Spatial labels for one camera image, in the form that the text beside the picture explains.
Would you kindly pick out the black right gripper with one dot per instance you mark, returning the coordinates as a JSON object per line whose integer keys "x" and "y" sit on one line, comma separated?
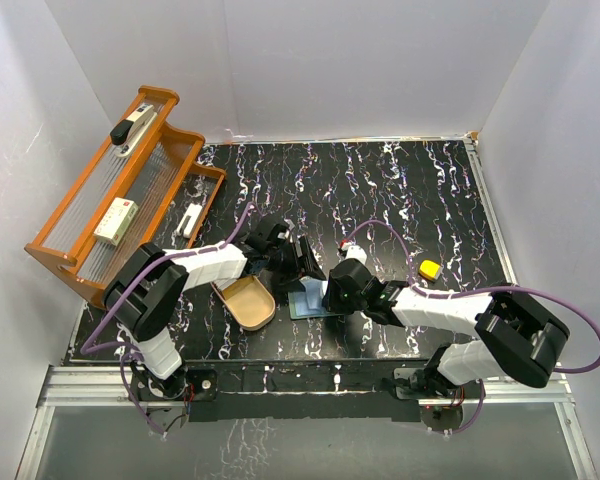
{"x": 331, "y": 301}

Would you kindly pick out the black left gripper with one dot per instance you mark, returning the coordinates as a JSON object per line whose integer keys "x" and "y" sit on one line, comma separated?
{"x": 302, "y": 266}

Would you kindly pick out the mint green card holder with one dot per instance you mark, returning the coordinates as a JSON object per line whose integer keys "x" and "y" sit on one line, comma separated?
{"x": 307, "y": 302}

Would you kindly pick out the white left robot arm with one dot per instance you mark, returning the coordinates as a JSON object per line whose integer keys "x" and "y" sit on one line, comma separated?
{"x": 145, "y": 292}

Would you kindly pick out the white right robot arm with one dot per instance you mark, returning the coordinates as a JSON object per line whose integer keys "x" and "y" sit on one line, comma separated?
{"x": 511, "y": 334}

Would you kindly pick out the tan oval wooden tray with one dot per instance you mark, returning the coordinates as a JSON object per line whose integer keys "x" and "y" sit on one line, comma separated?
{"x": 248, "y": 301}

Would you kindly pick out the yellow eraser block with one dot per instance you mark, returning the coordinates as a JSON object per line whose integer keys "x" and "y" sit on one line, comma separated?
{"x": 429, "y": 270}

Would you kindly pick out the white small clip object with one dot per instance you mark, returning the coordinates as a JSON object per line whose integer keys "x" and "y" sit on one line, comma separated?
{"x": 189, "y": 221}

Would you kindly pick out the orange wooden shelf rack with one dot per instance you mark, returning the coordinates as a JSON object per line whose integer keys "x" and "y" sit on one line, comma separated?
{"x": 151, "y": 177}

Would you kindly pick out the white small cardboard box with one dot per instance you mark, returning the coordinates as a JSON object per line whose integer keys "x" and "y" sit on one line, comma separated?
{"x": 116, "y": 221}

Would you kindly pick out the black and white stapler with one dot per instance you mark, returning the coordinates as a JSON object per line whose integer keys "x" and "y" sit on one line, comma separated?
{"x": 126, "y": 135}

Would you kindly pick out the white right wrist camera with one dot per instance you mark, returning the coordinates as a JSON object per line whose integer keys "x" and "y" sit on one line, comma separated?
{"x": 350, "y": 250}

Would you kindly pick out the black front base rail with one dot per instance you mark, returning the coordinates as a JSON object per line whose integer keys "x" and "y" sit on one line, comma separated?
{"x": 351, "y": 389}

